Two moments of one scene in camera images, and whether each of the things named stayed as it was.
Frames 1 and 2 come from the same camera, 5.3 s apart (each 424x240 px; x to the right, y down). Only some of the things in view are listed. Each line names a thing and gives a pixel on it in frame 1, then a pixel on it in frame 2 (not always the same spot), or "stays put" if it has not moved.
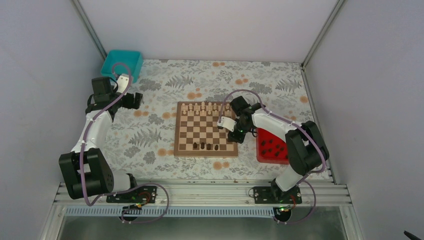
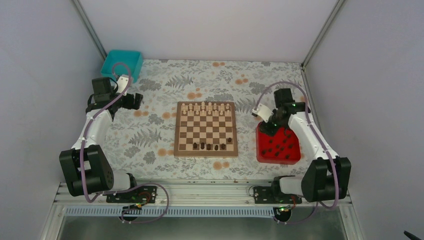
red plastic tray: (270, 148) stays put
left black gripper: (129, 105) stays put
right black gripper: (239, 139) to (267, 130)
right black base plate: (274, 195) stays put
